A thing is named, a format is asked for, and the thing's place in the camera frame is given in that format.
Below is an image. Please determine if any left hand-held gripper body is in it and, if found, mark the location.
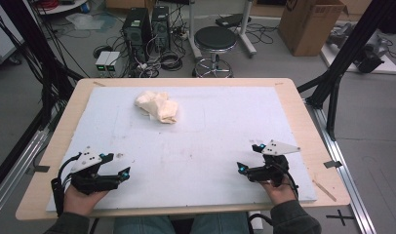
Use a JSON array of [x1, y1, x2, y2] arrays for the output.
[[69, 145, 122, 196]]

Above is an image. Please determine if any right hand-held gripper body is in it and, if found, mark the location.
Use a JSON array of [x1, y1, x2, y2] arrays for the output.
[[246, 139, 301, 188]]

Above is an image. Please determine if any cream cloth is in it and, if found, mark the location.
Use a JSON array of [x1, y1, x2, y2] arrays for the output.
[[134, 91, 179, 125]]

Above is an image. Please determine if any person's right hand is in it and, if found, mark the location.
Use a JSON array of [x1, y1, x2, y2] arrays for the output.
[[259, 175, 297, 207]]

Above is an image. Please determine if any person's left hand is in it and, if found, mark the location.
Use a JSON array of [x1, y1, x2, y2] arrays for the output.
[[62, 184, 109, 217]]

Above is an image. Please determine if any black tape piece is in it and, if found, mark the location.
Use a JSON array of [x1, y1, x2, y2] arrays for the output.
[[25, 165, 51, 174], [323, 160, 343, 170]]

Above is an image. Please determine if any white foam mat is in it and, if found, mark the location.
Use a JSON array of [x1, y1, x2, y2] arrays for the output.
[[45, 85, 318, 213]]

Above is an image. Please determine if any person's left leg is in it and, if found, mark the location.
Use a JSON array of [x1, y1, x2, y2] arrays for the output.
[[112, 215, 176, 234]]

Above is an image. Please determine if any person's leg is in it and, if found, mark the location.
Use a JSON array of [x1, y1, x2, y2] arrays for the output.
[[112, 215, 176, 234], [190, 213, 251, 234]]

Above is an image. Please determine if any person's right leg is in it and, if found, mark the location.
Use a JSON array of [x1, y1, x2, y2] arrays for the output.
[[190, 213, 251, 234]]

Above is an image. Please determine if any white power supply box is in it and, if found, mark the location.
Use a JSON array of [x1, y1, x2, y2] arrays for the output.
[[95, 51, 112, 73], [105, 51, 122, 73]]

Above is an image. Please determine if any black round stool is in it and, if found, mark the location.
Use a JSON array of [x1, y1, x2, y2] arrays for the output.
[[192, 25, 239, 79]]

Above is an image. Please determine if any large black computer tower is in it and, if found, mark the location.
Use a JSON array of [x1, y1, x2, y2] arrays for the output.
[[122, 7, 152, 62]]

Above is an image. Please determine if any black flat device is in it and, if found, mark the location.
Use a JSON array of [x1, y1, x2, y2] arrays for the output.
[[215, 13, 253, 28]]

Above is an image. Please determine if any cardboard box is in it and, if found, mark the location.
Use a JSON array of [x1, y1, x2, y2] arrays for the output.
[[277, 0, 349, 58]]

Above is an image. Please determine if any clear plastic sheet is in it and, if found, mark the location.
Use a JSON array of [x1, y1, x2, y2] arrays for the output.
[[64, 13, 117, 32]]

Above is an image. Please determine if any slim black computer tower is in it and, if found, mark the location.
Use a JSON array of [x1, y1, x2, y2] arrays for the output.
[[151, 4, 172, 53]]

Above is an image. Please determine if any white board with robot parts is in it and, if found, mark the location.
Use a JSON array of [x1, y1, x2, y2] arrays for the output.
[[320, 21, 396, 75]]

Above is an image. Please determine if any right hand-held gripper cable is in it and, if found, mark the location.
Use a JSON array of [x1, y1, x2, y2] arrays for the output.
[[273, 162, 300, 200]]

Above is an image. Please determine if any hand-held gripper cable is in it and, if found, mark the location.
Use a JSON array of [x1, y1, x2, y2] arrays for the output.
[[273, 162, 300, 200], [50, 151, 83, 217]]

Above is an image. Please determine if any left hand-held gripper cable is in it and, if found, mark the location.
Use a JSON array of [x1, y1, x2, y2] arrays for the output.
[[50, 151, 83, 217]]

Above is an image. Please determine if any black cable loop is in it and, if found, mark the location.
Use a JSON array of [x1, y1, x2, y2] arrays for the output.
[[247, 213, 273, 234]]

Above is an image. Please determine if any aluminium rail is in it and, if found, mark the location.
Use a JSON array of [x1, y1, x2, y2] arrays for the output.
[[0, 130, 51, 218], [304, 98, 377, 234]]

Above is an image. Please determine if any coiled black cable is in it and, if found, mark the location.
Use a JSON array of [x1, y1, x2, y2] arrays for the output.
[[158, 50, 184, 72]]

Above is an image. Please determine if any black frame with cables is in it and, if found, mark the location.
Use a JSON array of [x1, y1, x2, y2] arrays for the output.
[[0, 0, 85, 196]]

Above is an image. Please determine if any black metal frame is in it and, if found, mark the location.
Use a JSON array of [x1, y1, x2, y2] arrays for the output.
[[297, 0, 396, 141]]

